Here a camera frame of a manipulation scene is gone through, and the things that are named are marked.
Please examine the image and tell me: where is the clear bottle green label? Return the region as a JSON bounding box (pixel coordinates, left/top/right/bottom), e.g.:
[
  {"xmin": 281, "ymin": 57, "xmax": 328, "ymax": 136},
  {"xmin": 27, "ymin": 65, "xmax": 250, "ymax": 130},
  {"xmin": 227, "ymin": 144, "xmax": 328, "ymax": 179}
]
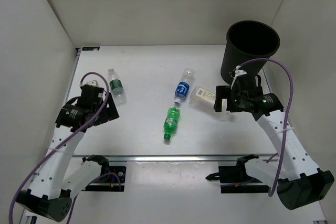
[{"xmin": 108, "ymin": 69, "xmax": 126, "ymax": 105}]

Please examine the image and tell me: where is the clear bottle blue label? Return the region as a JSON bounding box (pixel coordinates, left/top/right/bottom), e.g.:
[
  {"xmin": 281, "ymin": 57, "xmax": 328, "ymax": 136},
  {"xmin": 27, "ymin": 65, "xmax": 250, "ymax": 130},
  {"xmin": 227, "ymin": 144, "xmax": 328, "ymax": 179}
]
[{"xmin": 174, "ymin": 68, "xmax": 195, "ymax": 105}]

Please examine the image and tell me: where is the green plastic soda bottle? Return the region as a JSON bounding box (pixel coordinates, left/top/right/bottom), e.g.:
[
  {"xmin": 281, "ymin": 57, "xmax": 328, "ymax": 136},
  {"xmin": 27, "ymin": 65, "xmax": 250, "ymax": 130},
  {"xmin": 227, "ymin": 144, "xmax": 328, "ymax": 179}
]
[{"xmin": 163, "ymin": 107, "xmax": 181, "ymax": 141}]

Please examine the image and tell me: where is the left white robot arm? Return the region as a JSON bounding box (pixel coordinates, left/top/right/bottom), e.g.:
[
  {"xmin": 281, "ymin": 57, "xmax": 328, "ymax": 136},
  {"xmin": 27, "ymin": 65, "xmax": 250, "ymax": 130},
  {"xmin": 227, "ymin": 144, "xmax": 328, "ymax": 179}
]
[{"xmin": 12, "ymin": 84, "xmax": 119, "ymax": 222}]

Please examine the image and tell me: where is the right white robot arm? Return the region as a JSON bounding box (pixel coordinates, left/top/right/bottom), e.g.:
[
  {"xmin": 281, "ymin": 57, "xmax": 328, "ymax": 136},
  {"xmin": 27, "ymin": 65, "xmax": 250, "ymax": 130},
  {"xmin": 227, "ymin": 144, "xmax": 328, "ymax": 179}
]
[{"xmin": 214, "ymin": 72, "xmax": 334, "ymax": 210}]

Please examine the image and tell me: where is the black ribbed plastic bin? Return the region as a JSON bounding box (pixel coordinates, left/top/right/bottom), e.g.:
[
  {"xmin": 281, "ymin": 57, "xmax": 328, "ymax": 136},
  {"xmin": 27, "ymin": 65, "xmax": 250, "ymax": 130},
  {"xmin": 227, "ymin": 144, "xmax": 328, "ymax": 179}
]
[{"xmin": 220, "ymin": 20, "xmax": 280, "ymax": 84}]

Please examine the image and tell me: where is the small dark label sticker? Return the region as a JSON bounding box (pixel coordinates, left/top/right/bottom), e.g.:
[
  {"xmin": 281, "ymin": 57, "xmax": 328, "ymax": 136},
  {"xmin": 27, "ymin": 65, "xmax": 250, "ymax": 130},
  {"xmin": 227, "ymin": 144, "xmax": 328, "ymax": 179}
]
[{"xmin": 81, "ymin": 47, "xmax": 100, "ymax": 51}]

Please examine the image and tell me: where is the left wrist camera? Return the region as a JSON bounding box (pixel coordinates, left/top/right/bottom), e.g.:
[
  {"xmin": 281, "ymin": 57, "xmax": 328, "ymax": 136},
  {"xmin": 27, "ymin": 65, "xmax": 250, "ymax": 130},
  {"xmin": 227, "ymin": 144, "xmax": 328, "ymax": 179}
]
[{"xmin": 80, "ymin": 80, "xmax": 99, "ymax": 88}]

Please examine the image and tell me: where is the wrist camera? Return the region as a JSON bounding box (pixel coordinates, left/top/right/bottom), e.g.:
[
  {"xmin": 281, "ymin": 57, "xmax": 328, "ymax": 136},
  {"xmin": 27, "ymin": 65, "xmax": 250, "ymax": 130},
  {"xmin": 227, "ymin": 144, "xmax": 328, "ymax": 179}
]
[
  {"xmin": 231, "ymin": 65, "xmax": 247, "ymax": 79},
  {"xmin": 80, "ymin": 80, "xmax": 99, "ymax": 88}
]

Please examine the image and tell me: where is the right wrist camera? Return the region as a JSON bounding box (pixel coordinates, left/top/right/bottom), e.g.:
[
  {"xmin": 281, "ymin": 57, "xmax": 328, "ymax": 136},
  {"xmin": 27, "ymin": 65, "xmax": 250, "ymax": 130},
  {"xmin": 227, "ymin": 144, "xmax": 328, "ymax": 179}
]
[{"xmin": 231, "ymin": 65, "xmax": 247, "ymax": 79}]

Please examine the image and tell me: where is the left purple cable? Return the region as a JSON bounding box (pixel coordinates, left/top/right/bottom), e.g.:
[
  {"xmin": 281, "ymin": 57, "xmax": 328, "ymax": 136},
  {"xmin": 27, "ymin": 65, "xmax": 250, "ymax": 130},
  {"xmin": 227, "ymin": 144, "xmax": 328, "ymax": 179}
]
[{"xmin": 9, "ymin": 71, "xmax": 110, "ymax": 224}]

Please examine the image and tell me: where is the aluminium table rail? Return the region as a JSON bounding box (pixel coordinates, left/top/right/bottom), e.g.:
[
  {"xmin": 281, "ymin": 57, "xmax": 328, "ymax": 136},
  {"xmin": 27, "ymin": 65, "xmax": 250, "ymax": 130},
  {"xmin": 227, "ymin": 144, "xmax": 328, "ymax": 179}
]
[{"xmin": 73, "ymin": 154, "xmax": 279, "ymax": 163}]

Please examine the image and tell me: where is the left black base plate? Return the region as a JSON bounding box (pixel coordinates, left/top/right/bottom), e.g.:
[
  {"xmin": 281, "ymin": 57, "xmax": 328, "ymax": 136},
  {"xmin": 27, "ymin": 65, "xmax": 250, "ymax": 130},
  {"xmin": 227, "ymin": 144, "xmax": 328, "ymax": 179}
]
[{"xmin": 84, "ymin": 162, "xmax": 127, "ymax": 192}]

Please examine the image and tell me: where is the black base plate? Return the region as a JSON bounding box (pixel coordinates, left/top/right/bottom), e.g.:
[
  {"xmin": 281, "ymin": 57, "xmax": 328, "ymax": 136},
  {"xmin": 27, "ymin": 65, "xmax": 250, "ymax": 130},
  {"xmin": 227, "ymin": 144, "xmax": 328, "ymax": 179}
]
[
  {"xmin": 205, "ymin": 165, "xmax": 268, "ymax": 194},
  {"xmin": 84, "ymin": 162, "xmax": 127, "ymax": 192}
]

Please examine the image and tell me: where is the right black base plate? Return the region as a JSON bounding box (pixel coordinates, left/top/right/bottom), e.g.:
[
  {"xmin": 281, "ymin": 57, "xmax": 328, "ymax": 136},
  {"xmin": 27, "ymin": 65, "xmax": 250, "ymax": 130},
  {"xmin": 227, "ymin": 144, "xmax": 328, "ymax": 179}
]
[{"xmin": 205, "ymin": 165, "xmax": 268, "ymax": 194}]

